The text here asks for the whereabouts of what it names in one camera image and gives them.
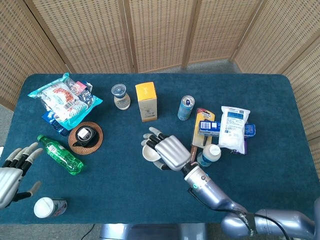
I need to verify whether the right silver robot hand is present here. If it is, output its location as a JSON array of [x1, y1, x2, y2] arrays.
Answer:
[[141, 126, 192, 172]]

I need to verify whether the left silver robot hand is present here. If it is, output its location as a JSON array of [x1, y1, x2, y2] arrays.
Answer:
[[0, 142, 44, 210]]

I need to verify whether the white paper cup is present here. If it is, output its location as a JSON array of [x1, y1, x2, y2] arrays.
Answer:
[[142, 144, 162, 162]]

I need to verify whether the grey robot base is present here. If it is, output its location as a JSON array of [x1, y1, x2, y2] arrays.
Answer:
[[99, 223, 208, 240]]

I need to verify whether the white pill bottle blue label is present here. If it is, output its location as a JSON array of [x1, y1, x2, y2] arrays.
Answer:
[[196, 143, 222, 168]]

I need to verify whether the blue drink can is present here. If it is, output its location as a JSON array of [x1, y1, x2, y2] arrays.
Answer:
[[177, 95, 196, 122]]

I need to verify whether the blue box with barcode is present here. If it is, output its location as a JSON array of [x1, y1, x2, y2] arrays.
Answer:
[[198, 120, 257, 139]]

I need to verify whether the white-lidded printed can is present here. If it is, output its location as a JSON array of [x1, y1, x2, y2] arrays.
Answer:
[[33, 196, 68, 219]]

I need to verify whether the yellow carded knife package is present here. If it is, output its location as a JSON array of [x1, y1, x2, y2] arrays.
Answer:
[[188, 107, 216, 166]]

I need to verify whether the yellow and white carton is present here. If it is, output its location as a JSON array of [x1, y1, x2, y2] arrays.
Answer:
[[134, 81, 158, 123]]

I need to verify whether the green plastic bottle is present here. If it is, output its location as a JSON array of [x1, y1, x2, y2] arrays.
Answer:
[[36, 134, 85, 176]]

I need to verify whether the white bag with blue label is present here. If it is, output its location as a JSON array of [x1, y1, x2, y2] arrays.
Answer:
[[217, 105, 251, 155]]

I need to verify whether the blue snack packet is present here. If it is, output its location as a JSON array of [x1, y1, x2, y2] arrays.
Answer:
[[41, 111, 71, 137]]

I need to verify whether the purple packet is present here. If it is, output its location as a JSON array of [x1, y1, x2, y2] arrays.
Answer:
[[229, 138, 249, 156]]

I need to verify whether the glass jar with clear lid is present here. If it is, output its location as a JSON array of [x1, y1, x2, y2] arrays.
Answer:
[[110, 83, 131, 111]]

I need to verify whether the round woven rattan coaster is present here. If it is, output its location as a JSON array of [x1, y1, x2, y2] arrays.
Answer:
[[68, 121, 104, 156]]

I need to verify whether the white cube charger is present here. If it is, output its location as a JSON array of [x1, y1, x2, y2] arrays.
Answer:
[[76, 127, 89, 141]]

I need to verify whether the teal-edged snack bag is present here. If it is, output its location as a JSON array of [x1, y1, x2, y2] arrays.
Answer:
[[27, 72, 103, 131]]

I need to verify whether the dark packet with pink label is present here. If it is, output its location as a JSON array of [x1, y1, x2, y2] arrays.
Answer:
[[74, 80, 99, 106]]

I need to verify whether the woven bamboo folding screen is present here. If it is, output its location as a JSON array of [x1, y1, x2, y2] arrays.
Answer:
[[0, 0, 320, 181]]

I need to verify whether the black strap holder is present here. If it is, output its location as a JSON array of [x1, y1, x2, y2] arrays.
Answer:
[[72, 126, 99, 148]]

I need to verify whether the black floor cable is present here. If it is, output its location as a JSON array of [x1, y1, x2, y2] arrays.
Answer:
[[81, 223, 96, 240]]

